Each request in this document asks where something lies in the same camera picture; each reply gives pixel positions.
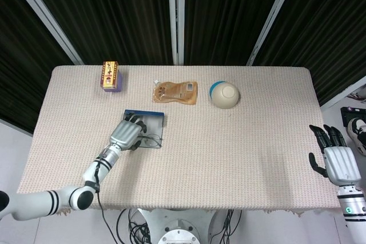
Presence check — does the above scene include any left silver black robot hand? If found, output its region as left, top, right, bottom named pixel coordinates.
left=109, top=112, right=149, bottom=152

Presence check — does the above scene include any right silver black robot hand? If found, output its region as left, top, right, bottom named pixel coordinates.
left=308, top=124, right=362, bottom=186

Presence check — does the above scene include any blue glasses box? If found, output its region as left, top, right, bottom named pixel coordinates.
left=123, top=109, right=167, bottom=149

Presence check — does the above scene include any purple box with yellow lid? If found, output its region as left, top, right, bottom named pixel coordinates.
left=100, top=61, right=124, bottom=94

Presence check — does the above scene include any white black sneaker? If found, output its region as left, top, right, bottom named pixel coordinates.
left=347, top=117, right=366, bottom=157

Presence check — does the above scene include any black flat device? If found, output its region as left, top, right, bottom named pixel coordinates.
left=340, top=106, right=366, bottom=127

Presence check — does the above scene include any brown spout pouch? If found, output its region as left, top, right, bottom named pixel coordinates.
left=152, top=79, right=198, bottom=106

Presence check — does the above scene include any white red shoe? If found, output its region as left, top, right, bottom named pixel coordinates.
left=347, top=84, right=366, bottom=101

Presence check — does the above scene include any beige checkered tablecloth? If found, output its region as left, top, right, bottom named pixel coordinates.
left=17, top=65, right=341, bottom=218

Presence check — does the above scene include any white robot torso base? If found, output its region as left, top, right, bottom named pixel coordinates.
left=137, top=208, right=227, bottom=244

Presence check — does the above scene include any cream bowl with blue rim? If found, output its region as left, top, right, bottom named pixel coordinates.
left=209, top=81, right=240, bottom=110

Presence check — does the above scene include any black pleated curtain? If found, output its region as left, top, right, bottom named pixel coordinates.
left=182, top=0, right=283, bottom=66
left=0, top=0, right=75, bottom=138
left=253, top=0, right=366, bottom=106
left=22, top=0, right=175, bottom=66

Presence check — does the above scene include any white metal frame rail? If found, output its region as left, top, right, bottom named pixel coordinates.
left=319, top=75, right=366, bottom=110

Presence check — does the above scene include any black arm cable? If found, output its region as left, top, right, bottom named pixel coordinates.
left=94, top=158, right=116, bottom=244

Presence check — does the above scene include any black floor cable bundle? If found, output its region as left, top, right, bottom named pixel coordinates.
left=116, top=208, right=153, bottom=244
left=208, top=209, right=244, bottom=244

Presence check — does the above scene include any white metal frame post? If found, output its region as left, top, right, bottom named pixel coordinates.
left=5, top=0, right=84, bottom=66
left=166, top=0, right=186, bottom=66
left=245, top=0, right=301, bottom=67

